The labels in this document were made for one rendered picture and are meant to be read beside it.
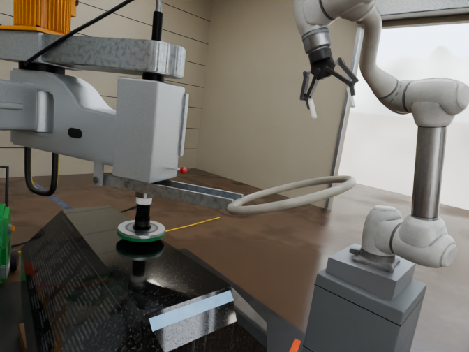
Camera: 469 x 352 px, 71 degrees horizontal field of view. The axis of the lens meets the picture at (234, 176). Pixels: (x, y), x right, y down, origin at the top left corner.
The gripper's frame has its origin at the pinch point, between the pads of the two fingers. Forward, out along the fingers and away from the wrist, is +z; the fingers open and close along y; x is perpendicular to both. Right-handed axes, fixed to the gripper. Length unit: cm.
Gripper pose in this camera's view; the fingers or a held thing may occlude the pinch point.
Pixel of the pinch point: (332, 110)
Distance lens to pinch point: 119.2
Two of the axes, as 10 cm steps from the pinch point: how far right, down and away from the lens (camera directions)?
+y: -7.8, 1.6, 6.1
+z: 2.4, 9.7, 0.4
